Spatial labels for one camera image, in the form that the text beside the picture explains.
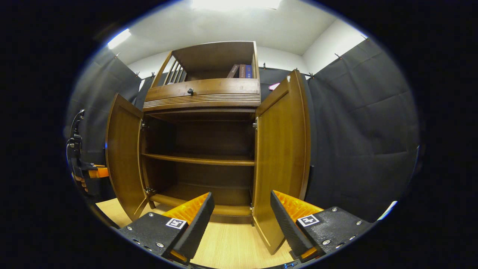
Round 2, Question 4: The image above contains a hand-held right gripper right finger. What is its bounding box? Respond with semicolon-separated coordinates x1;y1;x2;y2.
270;190;374;263

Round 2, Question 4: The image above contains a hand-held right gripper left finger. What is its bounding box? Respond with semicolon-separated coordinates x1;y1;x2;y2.
118;192;215;266

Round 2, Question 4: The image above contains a wooden cabinet door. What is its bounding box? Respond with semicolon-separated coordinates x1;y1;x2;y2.
105;93;150;222
252;69;311;255

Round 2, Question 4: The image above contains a wooden double-door shoe cabinet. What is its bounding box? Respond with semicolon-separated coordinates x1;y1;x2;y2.
140;40;262;225

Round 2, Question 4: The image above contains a wooden inner cabinet shelf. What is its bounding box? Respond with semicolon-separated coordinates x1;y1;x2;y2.
141;152;255;166

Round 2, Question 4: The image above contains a wooden cabinet drawer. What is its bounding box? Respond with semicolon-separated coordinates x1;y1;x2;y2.
143;78;261;112

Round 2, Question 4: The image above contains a small ceiling light panel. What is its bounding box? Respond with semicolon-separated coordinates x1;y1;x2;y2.
108;28;132;50

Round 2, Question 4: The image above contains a black backdrop cloth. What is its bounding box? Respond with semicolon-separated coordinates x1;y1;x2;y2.
66;37;420;223

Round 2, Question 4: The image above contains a large ceiling light panel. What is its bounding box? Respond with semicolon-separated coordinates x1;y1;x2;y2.
192;0;282;11

